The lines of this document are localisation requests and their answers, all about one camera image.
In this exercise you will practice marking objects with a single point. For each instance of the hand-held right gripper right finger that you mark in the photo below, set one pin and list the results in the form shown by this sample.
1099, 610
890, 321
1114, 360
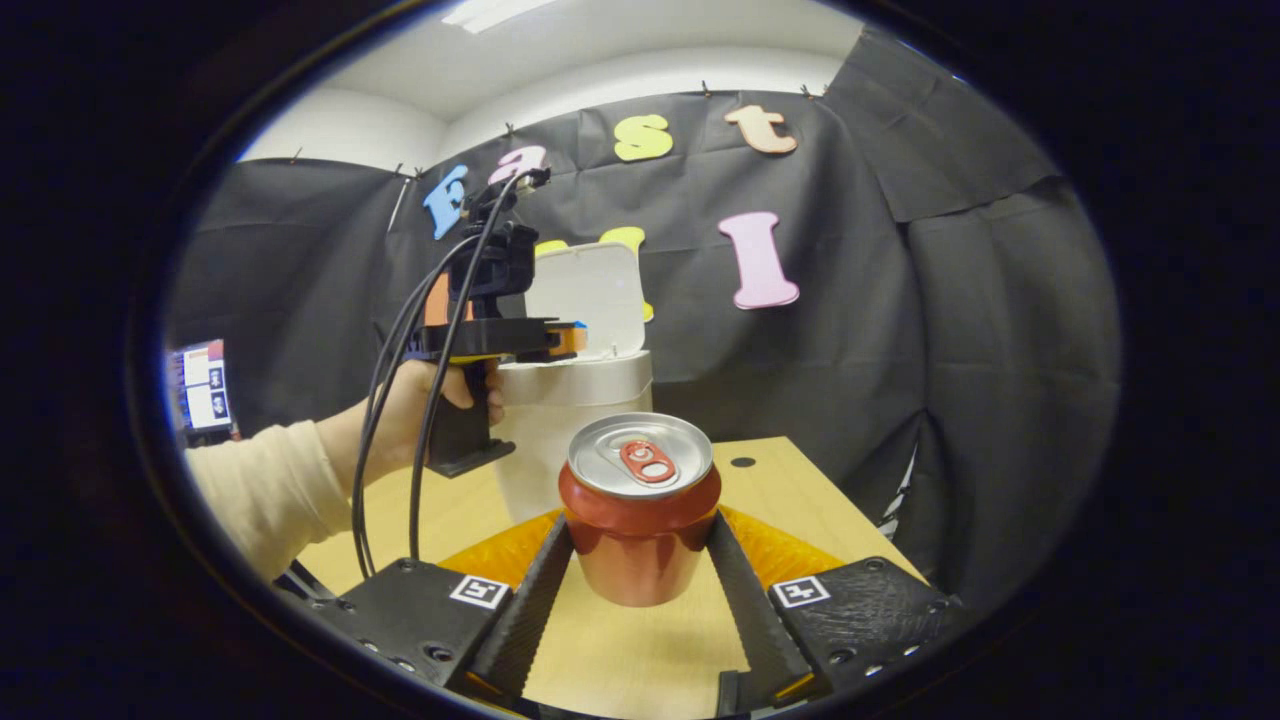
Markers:
760, 620

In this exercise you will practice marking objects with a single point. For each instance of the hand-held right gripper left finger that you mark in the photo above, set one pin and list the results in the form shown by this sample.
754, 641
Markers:
520, 620

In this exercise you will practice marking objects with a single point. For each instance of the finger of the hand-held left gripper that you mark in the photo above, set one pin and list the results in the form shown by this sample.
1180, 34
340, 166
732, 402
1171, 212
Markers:
550, 340

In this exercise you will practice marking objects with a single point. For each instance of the white desktop garbage bin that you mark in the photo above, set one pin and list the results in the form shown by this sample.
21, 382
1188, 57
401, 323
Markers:
550, 420

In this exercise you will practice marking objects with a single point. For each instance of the red pop can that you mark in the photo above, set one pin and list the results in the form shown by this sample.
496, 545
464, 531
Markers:
640, 550

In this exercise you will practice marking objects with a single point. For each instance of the wooden desktop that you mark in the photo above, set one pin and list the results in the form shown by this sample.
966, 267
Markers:
780, 490

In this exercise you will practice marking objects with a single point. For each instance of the ceiling light panel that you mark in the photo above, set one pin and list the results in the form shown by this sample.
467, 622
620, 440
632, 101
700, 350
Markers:
500, 12

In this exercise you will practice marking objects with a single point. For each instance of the computer monitor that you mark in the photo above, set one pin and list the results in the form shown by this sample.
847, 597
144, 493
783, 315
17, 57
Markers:
205, 390

